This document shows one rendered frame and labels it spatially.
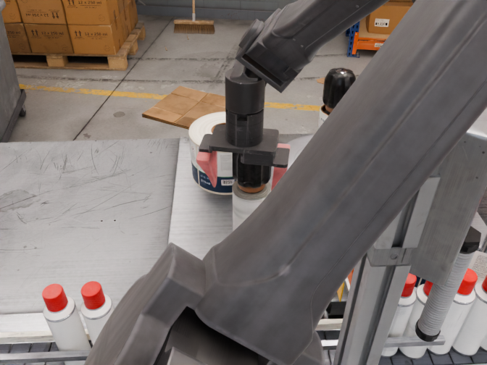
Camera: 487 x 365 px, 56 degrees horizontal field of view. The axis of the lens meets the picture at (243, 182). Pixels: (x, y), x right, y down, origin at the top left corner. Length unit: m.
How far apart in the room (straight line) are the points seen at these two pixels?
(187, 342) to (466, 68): 0.18
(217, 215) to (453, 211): 0.80
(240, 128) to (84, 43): 3.56
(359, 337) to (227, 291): 0.41
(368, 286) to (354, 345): 0.12
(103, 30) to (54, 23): 0.40
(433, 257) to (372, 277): 0.07
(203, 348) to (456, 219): 0.31
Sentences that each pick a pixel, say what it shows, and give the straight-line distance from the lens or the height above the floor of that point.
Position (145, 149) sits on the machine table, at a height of 0.83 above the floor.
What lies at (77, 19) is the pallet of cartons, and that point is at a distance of 4.13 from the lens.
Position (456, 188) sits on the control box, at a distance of 0.47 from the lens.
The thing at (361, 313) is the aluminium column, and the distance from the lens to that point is 0.58.
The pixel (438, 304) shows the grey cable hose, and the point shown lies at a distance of 0.71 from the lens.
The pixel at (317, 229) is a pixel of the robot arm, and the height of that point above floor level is 1.53.
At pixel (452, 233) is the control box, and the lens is 0.50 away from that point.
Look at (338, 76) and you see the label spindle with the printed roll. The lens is 1.22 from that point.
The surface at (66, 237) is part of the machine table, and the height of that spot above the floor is 0.83.
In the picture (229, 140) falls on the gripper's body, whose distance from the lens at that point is 0.69.
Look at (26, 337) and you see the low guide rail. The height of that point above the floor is 0.91.
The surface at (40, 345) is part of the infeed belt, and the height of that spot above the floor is 0.88.
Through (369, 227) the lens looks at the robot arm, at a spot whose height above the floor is 1.53.
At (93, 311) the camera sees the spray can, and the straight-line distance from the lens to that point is 0.82.
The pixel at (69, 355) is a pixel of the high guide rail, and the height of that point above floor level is 0.96.
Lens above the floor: 1.68
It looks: 38 degrees down
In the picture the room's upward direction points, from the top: straight up
